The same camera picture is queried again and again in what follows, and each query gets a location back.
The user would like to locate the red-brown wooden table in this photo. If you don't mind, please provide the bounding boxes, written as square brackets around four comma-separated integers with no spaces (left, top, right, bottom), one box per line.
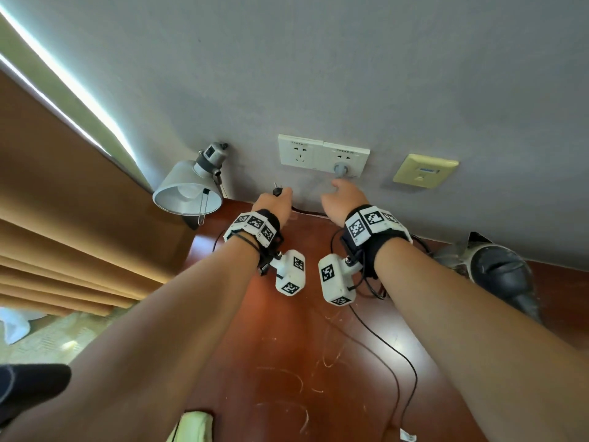
[182,197,589,442]

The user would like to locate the tan curtain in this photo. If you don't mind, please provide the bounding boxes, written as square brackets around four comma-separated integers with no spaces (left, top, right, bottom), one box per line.
[0,71,196,318]

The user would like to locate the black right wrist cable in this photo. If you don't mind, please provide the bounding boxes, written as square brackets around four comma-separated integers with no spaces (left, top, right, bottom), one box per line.
[317,303,420,442]

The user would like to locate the white sheer curtain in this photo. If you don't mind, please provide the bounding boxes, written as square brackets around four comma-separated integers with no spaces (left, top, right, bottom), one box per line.
[0,307,36,346]

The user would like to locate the right wrist marker strap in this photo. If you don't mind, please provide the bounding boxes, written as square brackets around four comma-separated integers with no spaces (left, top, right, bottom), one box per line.
[339,204,414,279]

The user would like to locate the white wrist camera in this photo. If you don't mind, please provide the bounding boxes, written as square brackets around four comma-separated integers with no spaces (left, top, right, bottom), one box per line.
[270,249,307,297]
[318,252,364,307]

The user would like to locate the white cone lamp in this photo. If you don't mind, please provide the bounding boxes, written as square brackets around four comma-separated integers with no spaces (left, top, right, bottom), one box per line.
[152,141,230,228]

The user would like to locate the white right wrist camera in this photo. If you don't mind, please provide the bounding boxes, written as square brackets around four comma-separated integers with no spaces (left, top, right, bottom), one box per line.
[318,252,364,307]

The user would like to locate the yellow cleaning cloth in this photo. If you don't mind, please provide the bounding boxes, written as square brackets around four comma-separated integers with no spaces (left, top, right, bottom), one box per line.
[166,410,215,442]

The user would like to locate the left wrist marker strap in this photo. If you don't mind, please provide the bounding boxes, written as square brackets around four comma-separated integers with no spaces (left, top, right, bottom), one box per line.
[223,209,285,277]

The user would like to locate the person's right forearm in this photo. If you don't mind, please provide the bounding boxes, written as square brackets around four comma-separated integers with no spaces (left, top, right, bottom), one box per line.
[372,236,589,442]

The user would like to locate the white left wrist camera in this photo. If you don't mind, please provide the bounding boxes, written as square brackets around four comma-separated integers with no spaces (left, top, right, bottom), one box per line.
[270,249,307,297]

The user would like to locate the wrist marker strap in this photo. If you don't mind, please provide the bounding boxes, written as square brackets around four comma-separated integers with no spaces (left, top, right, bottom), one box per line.
[223,209,285,277]
[339,204,414,279]

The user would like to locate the yellow wall plate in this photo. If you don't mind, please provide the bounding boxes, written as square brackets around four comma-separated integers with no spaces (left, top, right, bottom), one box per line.
[392,153,460,190]

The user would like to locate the person's left hand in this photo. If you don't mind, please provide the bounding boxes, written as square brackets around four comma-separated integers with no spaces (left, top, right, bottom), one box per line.
[252,187,294,228]

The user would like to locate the person's left forearm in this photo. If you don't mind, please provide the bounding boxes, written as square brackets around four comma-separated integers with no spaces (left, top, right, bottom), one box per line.
[0,234,261,442]

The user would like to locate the person's right hand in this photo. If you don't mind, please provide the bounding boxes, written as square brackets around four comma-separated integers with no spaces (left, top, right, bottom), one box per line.
[320,178,370,228]

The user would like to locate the steel electric kettle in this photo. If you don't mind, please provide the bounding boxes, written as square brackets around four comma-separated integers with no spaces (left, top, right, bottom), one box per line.
[432,231,544,325]

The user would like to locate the black grey sleeve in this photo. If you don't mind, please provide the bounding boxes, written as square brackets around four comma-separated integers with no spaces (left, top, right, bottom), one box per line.
[0,363,72,428]

